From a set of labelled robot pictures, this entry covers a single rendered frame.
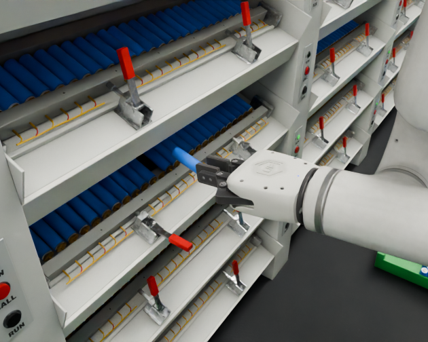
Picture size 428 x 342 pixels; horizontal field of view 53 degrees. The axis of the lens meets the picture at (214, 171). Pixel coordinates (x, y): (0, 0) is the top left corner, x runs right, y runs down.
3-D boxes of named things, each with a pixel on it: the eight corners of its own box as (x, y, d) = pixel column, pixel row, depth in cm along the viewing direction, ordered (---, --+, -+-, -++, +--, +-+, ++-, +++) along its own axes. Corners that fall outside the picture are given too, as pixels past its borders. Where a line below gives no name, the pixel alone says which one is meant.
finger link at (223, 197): (279, 193, 55) (263, 173, 60) (221, 207, 54) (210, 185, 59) (279, 201, 56) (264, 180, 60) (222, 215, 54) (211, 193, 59)
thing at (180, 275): (274, 210, 107) (299, 174, 97) (85, 417, 66) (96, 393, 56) (212, 159, 111) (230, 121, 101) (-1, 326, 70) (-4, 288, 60)
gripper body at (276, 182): (335, 155, 56) (260, 140, 62) (301, 194, 49) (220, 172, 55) (333, 202, 60) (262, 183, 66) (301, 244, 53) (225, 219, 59)
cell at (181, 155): (178, 144, 66) (211, 167, 64) (179, 149, 67) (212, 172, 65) (170, 153, 65) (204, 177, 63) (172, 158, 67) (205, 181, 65)
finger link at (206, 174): (236, 171, 59) (198, 161, 63) (223, 182, 57) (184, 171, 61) (238, 190, 61) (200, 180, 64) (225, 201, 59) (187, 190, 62)
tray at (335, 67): (378, 55, 143) (404, 18, 133) (299, 126, 102) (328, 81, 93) (329, 22, 148) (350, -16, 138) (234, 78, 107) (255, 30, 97)
